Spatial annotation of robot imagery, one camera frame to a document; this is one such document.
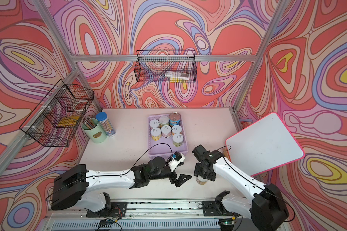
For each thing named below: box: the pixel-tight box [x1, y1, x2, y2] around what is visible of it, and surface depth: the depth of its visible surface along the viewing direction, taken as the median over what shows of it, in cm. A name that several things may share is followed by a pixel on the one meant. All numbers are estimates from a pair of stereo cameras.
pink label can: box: [149, 119, 160, 128], surface depth 104 cm
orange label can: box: [171, 124, 183, 134], surface depth 101 cm
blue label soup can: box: [168, 111, 181, 128], surface depth 103 cm
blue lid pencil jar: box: [95, 111, 117, 138], surface depth 95 cm
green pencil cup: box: [81, 116, 107, 144], surface depth 95 cm
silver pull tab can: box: [160, 124, 173, 139], surface depth 101 cm
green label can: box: [172, 133, 184, 148], surface depth 97 cm
